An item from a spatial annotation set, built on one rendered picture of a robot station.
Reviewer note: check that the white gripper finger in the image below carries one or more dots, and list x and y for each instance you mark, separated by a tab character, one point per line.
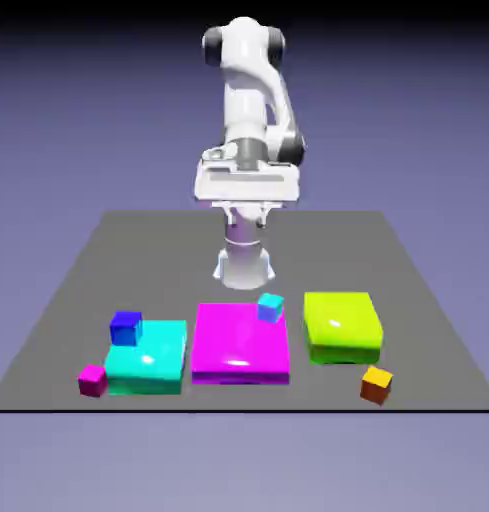
262	218
231	217

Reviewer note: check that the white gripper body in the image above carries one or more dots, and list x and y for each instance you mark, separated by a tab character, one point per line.
246	186

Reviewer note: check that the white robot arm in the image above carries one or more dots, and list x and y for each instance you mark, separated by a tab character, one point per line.
244	80

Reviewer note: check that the small cyan cube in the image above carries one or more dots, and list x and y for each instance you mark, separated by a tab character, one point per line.
270	307

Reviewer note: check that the small blue cube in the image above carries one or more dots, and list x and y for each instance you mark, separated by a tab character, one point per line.
125	328

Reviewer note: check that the small orange cube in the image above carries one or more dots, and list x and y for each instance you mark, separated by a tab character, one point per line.
376	385

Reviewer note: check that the small magenta cube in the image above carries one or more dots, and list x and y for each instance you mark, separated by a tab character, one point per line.
92	380

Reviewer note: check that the large magenta box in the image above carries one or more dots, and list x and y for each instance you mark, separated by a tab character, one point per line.
240	344

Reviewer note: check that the large lime green box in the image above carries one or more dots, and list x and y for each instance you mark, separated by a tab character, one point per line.
342	326

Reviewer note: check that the large cyan box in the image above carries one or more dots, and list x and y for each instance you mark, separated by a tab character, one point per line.
152	356

